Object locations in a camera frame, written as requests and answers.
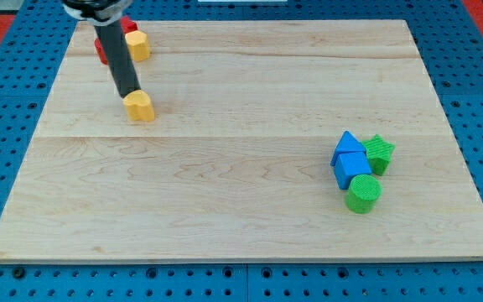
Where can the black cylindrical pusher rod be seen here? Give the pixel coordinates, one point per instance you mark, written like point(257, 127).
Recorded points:
point(119, 60)

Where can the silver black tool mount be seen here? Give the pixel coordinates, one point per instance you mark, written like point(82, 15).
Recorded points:
point(97, 12)

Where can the yellow heart block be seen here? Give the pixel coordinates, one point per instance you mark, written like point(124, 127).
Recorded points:
point(138, 106)

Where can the red circle block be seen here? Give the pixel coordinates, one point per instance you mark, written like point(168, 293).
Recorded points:
point(100, 51)

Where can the red block behind rod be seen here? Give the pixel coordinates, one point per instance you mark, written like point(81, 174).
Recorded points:
point(128, 25)

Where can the yellow hexagon block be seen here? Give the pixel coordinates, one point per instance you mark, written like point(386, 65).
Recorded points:
point(138, 45)

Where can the wooden board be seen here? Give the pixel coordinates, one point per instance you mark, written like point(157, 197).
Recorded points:
point(235, 168)

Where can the blue triangle block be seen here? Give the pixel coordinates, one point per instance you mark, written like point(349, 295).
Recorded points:
point(347, 144)

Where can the blue cube block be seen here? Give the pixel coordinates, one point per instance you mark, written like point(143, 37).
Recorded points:
point(349, 165)

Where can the green star block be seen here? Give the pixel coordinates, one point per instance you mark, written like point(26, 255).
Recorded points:
point(378, 153)

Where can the green cylinder block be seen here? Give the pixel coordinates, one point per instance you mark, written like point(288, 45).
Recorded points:
point(363, 193)

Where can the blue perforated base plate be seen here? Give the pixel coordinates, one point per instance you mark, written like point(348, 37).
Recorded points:
point(449, 35)

